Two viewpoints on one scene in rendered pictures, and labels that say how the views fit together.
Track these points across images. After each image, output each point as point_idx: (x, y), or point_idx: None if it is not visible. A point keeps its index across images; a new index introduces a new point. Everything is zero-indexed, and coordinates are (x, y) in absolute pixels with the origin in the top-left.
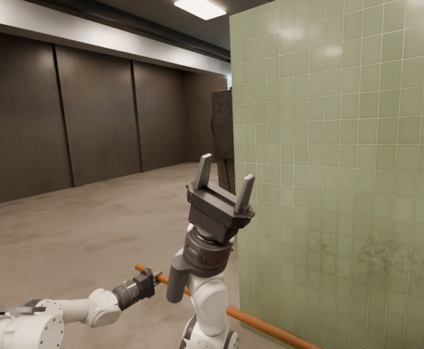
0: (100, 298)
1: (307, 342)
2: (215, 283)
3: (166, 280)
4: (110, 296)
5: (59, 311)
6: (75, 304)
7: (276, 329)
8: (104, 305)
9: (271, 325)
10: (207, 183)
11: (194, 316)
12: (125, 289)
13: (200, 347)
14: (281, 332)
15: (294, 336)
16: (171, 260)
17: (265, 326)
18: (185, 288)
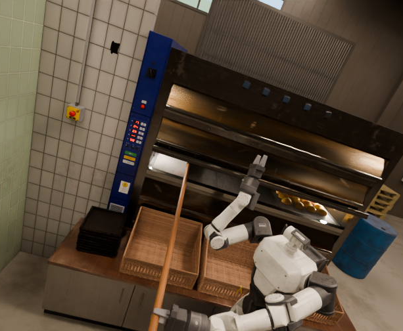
0: (222, 327)
1: (177, 217)
2: None
3: (162, 299)
4: (214, 322)
5: (267, 297)
6: (250, 313)
7: (175, 226)
8: (221, 322)
9: (174, 228)
10: (258, 164)
11: (217, 234)
12: (202, 314)
13: (227, 230)
14: (176, 224)
15: (177, 220)
16: (259, 194)
17: (175, 230)
18: (165, 278)
